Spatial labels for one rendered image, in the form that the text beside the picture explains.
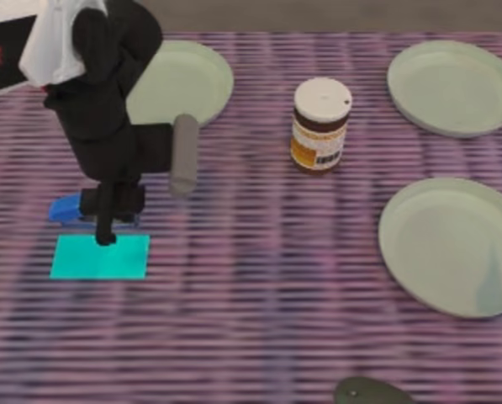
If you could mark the blue stapler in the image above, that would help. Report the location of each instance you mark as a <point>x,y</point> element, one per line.
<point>65,209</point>

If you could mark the teal rectangular block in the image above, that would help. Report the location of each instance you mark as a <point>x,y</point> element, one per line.
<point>86,263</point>

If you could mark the pale green round plate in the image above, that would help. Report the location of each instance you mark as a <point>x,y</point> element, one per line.
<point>444,248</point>
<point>452,86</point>
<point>183,80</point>

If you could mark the purple striped tablecloth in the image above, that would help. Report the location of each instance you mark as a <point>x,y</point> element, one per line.
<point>250,273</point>

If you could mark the black panel with red cross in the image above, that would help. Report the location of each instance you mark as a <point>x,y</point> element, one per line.
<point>2,54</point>

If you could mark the brown jar with white lid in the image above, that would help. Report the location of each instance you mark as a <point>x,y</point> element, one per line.
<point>320,126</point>

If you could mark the dark grey oval object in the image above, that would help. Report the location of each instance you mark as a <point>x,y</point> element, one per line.
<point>368,392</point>

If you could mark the grey cylindrical wrist camera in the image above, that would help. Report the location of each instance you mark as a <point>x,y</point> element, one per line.
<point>184,155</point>

